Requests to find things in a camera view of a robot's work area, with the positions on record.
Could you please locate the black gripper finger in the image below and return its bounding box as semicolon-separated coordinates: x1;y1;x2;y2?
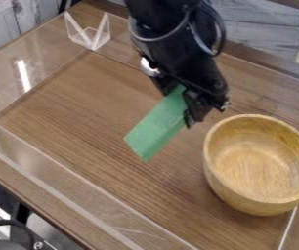
182;89;215;128
151;76;183;96

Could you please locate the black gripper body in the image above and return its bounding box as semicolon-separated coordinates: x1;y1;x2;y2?
138;48;230;111

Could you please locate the green rectangular block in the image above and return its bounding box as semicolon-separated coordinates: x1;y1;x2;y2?
123;85;186;161

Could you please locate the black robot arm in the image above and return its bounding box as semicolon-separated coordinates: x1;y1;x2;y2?
123;0;230;126

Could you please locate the brown wooden bowl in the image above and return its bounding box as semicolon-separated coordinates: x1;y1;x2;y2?
203;114;299;216

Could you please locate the black table leg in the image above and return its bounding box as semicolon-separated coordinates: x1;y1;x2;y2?
13;203;30;225

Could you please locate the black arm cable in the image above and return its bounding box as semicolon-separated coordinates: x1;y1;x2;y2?
129;1;226;57

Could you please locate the clear acrylic tray wall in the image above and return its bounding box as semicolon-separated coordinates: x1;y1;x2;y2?
0;6;299;250

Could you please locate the black cable lower left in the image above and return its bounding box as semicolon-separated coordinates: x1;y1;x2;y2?
0;219;34;250

